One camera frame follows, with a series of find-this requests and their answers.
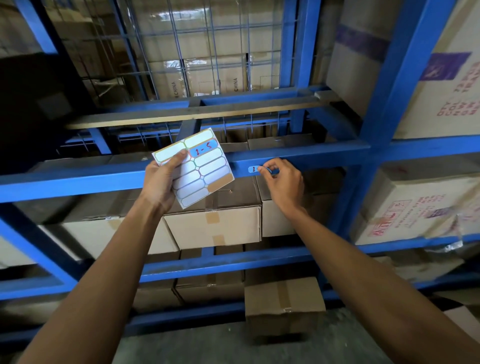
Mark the white label sticker sheet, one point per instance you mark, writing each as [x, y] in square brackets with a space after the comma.
[204, 168]

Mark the plain cardboard box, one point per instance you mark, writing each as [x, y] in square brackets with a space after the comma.
[281, 141]
[463, 315]
[157, 296]
[273, 221]
[97, 228]
[423, 268]
[210, 288]

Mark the blue label sticker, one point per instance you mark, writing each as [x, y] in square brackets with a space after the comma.
[253, 169]

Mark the blue metal storage rack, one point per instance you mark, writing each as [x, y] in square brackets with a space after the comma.
[75, 180]

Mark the wooden plank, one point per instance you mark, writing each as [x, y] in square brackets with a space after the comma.
[195, 110]

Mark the small taped cardboard box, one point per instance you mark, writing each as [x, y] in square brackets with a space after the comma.
[285, 303]

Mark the person's left forearm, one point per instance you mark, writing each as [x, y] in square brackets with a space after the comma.
[101, 285]

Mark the large purple-printed cardboard box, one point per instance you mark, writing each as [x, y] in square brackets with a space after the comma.
[438, 105]

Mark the person's right thumb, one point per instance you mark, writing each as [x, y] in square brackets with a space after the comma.
[264, 177]

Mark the red-printed wrapped cardboard box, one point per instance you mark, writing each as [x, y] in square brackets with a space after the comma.
[405, 210]

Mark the person's right hand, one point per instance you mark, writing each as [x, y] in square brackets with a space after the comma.
[287, 187]

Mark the person's right forearm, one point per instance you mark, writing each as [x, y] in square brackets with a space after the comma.
[375, 292]

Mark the person's left thumb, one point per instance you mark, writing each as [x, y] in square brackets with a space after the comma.
[174, 157]

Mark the person's left hand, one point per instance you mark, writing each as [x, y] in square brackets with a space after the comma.
[157, 183]

